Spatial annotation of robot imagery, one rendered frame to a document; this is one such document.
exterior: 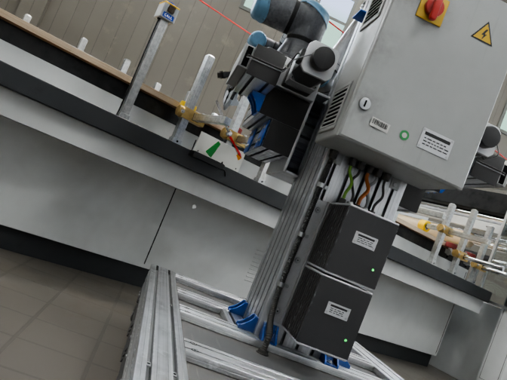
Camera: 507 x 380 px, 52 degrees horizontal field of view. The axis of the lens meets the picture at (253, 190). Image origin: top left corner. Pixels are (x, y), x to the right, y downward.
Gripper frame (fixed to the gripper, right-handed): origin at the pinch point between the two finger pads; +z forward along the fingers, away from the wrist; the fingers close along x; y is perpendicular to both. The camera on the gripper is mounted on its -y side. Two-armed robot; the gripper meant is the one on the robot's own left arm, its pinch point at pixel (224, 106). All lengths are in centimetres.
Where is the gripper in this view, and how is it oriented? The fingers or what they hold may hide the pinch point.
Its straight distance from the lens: 236.9
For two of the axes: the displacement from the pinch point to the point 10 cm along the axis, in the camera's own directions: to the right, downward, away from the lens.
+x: -5.3, -1.6, 8.3
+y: 7.6, 3.5, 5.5
